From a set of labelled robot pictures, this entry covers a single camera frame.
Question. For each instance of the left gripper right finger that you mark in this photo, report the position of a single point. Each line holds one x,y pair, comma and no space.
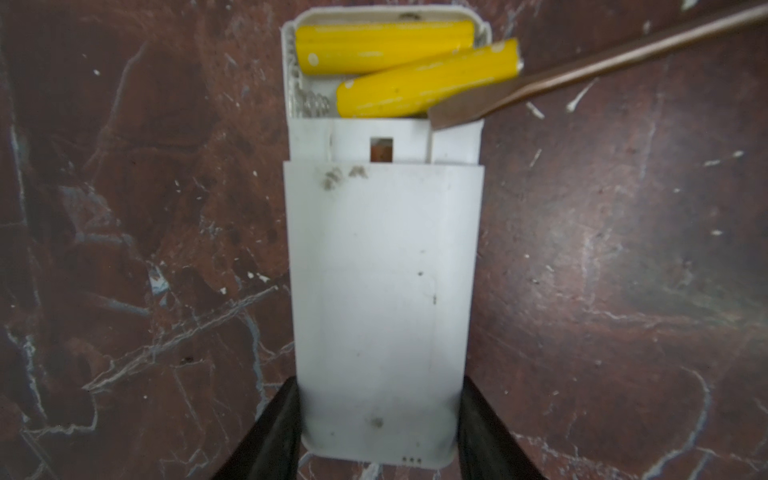
486,448

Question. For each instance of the black yellow screwdriver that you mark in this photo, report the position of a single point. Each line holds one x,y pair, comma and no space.
478,102

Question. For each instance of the white remote control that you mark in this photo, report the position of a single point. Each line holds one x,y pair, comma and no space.
382,226

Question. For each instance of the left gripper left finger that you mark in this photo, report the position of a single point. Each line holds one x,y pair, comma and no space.
270,449

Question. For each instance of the yellow battery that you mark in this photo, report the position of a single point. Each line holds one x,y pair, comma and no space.
361,48
412,89

